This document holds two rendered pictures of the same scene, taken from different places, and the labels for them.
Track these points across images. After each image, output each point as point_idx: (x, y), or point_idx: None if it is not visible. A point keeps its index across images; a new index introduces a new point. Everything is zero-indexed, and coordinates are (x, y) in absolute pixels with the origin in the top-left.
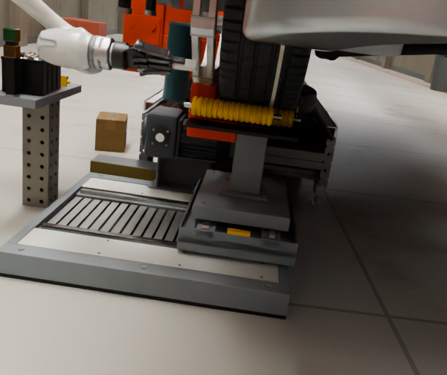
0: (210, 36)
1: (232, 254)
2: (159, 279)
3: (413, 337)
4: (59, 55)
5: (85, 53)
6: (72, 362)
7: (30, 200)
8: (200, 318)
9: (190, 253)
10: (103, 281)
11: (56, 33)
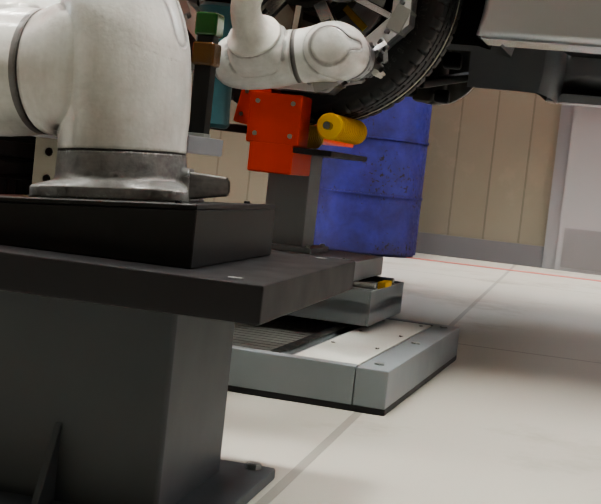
0: (405, 35)
1: (384, 315)
2: (433, 349)
3: (472, 343)
4: (361, 61)
5: (368, 58)
6: (574, 413)
7: None
8: (464, 376)
9: (363, 330)
10: (418, 374)
11: (355, 30)
